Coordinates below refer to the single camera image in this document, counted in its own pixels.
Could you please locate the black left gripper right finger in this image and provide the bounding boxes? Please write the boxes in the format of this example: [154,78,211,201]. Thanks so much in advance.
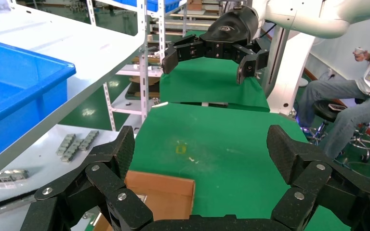
[266,124,370,231]

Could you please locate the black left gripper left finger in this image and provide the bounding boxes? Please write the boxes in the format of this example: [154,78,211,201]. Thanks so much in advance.
[20,126,154,231]

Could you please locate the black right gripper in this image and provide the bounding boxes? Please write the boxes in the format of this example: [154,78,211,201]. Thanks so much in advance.
[161,6,271,86]

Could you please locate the brown cardboard box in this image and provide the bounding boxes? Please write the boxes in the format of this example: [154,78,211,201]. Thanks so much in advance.
[92,169,196,231]

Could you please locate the brown cardboard pieces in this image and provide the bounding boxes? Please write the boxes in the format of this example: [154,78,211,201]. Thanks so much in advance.
[126,76,161,100]

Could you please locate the blue plastic tray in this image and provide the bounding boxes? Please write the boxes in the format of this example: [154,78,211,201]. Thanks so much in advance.
[0,37,77,168]

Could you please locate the green table cloth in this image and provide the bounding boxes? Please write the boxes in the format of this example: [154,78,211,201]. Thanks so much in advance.
[159,30,270,113]
[129,102,353,231]

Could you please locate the small grey connector strip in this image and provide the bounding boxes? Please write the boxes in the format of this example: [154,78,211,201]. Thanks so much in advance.
[56,133,77,156]
[61,139,83,163]
[78,130,100,152]

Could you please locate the white perforated storage rack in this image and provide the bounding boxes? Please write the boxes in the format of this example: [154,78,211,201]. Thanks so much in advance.
[86,0,189,133]

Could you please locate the black round stool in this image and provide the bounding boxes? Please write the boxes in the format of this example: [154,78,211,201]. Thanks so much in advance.
[312,99,370,163]

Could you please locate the white flat shelf board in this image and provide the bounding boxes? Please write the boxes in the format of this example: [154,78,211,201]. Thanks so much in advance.
[0,123,136,231]

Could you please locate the blue storage bin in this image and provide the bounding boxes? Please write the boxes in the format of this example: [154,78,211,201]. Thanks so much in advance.
[111,0,185,13]

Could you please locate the white robot torso column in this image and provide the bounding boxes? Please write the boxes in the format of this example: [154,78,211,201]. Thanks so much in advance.
[261,25,317,116]

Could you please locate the seated person in jeans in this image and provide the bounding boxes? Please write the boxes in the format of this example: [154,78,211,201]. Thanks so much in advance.
[295,27,370,160]

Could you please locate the long silver metal bar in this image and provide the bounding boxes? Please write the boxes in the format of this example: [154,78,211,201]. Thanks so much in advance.
[0,190,39,218]

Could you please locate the white metal shelf rack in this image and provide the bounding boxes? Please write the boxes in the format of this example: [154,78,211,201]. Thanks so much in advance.
[0,0,149,186]

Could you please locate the pale floor cables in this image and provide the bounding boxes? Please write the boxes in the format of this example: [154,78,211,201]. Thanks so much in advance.
[333,157,370,189]

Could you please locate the silver perforated metal bracket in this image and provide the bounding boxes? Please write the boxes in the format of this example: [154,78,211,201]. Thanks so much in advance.
[0,169,30,192]

